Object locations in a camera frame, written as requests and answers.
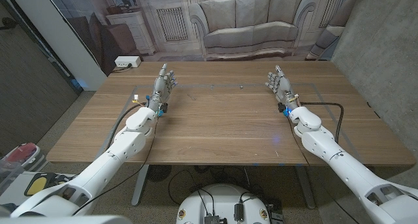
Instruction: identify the black adapter on torso base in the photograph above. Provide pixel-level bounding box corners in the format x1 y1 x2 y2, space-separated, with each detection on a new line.
233 202 244 222

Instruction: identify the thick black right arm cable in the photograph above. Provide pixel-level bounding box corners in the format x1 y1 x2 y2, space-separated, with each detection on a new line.
299 101 345 144

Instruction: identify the yellow and black device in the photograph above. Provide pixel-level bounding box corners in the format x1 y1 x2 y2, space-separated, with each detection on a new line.
24 172 76 197

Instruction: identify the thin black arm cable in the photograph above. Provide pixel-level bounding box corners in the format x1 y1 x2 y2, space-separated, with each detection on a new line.
286 115 362 224
71 118 159 216

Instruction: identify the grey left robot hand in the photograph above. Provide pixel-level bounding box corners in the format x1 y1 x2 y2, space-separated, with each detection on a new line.
148 63 179 112

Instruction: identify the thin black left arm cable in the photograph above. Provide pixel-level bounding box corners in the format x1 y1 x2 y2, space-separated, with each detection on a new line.
71 118 159 216

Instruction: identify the white power strip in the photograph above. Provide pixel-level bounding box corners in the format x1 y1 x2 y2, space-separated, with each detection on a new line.
114 56 142 69

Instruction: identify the grey table leg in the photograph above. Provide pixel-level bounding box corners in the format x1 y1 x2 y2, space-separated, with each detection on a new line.
131 164 150 207
293 165 316 210

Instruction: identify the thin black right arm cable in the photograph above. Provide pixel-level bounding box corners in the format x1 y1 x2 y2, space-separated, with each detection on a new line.
286 115 362 224

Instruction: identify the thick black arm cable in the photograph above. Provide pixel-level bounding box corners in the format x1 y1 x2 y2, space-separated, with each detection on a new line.
299 101 345 144
104 102 148 152

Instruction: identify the white wall panel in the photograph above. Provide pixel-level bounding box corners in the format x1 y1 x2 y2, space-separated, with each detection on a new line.
6 0 107 91

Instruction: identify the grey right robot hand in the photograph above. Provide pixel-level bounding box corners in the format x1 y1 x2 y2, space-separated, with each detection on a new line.
265 65 300 111

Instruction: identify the printed living room backdrop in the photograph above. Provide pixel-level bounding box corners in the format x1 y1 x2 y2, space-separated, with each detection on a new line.
42 0 370 76

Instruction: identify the black power strip cable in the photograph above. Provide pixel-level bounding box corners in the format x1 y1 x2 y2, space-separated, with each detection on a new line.
110 64 133 73

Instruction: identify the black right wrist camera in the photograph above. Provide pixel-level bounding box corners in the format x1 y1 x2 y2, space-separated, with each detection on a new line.
277 102 290 117

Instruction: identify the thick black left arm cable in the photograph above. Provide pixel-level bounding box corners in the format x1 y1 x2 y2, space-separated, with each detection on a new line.
104 102 148 152

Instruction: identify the white robot torso base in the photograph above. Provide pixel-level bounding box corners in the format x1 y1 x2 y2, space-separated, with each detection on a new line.
176 184 271 224

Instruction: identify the clear box with red contents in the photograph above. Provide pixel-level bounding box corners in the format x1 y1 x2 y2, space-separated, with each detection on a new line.
0 142 47 172

